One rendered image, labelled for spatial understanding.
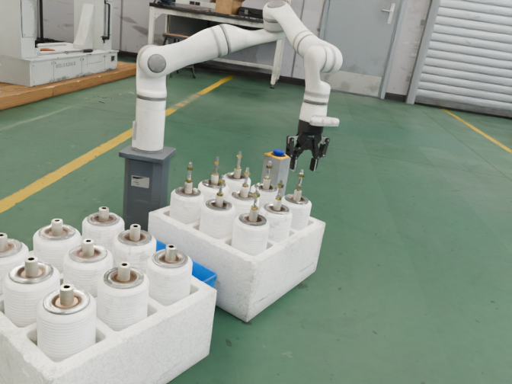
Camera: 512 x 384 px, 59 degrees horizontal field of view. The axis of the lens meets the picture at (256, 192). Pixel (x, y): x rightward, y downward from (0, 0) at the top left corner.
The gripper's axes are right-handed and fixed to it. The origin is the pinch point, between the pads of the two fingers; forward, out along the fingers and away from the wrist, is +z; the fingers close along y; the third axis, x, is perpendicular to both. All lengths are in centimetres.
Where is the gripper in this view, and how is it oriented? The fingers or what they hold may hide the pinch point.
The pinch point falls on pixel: (303, 166)
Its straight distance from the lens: 137.1
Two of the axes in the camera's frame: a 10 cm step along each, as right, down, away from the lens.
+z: -1.4, 9.3, 3.5
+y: -8.9, 0.4, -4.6
